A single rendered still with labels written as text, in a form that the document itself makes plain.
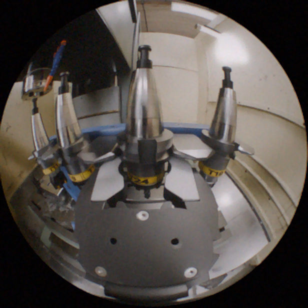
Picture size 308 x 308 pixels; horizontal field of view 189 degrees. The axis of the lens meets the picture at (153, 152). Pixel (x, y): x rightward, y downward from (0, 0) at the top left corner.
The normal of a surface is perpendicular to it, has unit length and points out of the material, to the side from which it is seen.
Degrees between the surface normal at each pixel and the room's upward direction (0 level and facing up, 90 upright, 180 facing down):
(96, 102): 91
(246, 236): 24
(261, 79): 90
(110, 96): 90
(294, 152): 90
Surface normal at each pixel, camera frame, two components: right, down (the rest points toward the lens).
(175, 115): 0.05, 0.47
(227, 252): -0.41, -0.79
